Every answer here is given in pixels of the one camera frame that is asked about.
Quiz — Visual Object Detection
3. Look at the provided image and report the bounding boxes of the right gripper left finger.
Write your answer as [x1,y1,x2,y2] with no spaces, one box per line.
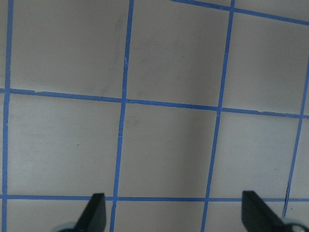
[73,193,107,232]

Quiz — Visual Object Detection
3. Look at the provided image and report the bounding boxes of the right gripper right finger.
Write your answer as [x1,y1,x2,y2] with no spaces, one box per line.
[241,190,299,232]

